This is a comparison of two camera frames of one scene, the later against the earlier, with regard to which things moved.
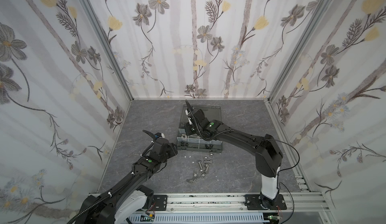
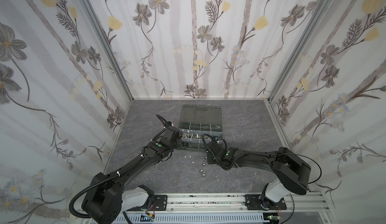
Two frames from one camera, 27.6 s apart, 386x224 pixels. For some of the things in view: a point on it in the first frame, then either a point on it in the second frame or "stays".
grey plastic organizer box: (196, 141) stays
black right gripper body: (193, 117) → (212, 144)
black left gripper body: (158, 139) → (168, 126)
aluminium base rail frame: (299, 204) stays
